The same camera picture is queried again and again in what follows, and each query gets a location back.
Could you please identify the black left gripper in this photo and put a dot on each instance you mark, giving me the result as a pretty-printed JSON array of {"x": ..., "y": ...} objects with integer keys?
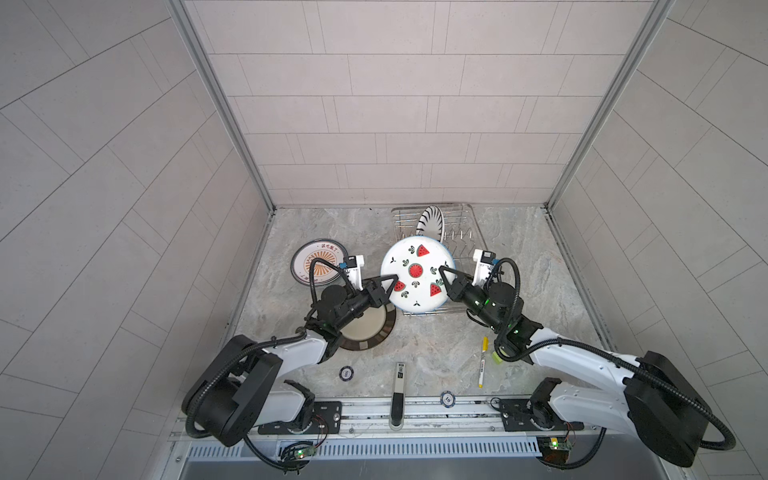
[{"x": 371, "y": 296}]

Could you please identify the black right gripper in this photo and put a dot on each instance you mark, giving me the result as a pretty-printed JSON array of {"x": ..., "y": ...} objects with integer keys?
[{"x": 461, "y": 286}]

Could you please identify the dark rimmed checkered plate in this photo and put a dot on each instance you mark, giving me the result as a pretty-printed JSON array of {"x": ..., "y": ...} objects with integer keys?
[{"x": 370, "y": 330}]

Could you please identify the white watermelon pattern plate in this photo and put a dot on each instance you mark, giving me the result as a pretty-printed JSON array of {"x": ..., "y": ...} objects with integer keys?
[{"x": 416, "y": 260}]

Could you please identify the small sunburst plate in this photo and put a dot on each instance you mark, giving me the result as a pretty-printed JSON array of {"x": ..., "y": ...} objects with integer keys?
[{"x": 316, "y": 256}]

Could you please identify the white blue striped plate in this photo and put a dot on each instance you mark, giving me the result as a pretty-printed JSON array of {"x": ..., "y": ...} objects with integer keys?
[{"x": 431, "y": 223}]

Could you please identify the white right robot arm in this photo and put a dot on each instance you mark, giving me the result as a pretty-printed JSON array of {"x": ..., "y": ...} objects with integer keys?
[{"x": 646, "y": 396}]

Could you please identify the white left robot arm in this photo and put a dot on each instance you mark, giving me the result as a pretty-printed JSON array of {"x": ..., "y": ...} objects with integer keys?
[{"x": 245, "y": 385}]

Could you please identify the yellow capped white marker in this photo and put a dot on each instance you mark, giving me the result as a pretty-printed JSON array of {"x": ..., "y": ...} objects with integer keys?
[{"x": 482, "y": 365}]

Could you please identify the right round poker chip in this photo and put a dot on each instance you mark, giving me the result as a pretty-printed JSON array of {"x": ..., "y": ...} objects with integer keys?
[{"x": 447, "y": 399}]

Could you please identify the black white handheld scraper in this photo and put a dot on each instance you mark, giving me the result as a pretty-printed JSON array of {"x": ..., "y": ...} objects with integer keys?
[{"x": 397, "y": 406}]

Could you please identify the left circuit board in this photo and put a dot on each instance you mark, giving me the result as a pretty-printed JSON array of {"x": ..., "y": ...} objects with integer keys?
[{"x": 297, "y": 455}]

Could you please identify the circuit board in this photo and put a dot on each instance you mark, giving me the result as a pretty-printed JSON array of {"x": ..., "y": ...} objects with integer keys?
[
  {"x": 554, "y": 451},
  {"x": 297, "y": 455}
]

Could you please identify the right circuit board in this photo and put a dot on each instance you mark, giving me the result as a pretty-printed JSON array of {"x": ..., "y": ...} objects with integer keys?
[{"x": 554, "y": 451}]

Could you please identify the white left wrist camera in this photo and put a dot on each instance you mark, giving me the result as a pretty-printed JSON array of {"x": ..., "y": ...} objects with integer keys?
[{"x": 352, "y": 267}]

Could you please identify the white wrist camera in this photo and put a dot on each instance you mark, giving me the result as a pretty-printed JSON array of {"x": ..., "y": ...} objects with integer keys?
[
  {"x": 352, "y": 267},
  {"x": 484, "y": 263}
]

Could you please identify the metal wire dish rack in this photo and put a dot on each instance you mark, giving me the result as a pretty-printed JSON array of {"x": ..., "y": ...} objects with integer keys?
[{"x": 461, "y": 232}]

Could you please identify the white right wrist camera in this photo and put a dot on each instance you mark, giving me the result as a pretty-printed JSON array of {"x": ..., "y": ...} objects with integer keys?
[{"x": 484, "y": 263}]

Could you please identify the aluminium front rail frame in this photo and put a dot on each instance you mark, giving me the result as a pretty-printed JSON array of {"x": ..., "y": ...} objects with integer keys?
[{"x": 369, "y": 416}]

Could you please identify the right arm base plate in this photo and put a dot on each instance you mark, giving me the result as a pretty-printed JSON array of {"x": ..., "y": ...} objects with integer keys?
[{"x": 523, "y": 415}]

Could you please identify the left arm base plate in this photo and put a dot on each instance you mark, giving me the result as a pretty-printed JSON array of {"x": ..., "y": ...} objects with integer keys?
[{"x": 322, "y": 417}]

